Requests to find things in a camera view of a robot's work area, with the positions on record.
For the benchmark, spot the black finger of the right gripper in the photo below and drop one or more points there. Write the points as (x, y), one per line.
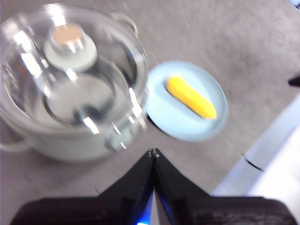
(295, 80)

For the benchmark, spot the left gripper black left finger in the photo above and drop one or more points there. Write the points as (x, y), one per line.
(105, 208)

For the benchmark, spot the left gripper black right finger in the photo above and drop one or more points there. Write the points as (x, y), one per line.
(211, 211)

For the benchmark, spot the yellow corn cob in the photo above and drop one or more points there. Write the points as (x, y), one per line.
(191, 97)

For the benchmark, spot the glass lid with green knob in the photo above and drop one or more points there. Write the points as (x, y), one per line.
(68, 42)

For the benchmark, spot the pale green electric steamer pot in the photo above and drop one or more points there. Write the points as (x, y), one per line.
(70, 147)

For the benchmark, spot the blue round plate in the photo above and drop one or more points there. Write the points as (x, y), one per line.
(182, 126)

